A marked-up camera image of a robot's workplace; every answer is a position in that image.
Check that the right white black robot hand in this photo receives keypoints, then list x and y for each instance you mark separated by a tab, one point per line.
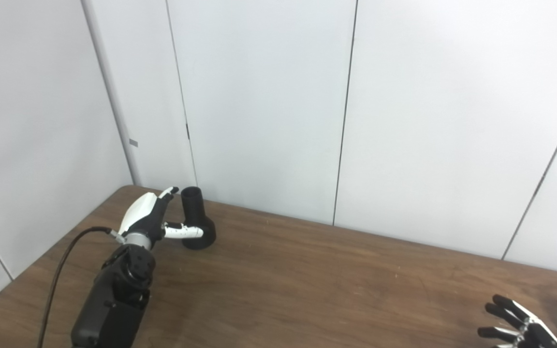
530	336

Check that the black flared nozzle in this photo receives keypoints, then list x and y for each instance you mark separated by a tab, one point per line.
194	208

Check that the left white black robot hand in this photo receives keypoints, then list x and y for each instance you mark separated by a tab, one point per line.
138	212

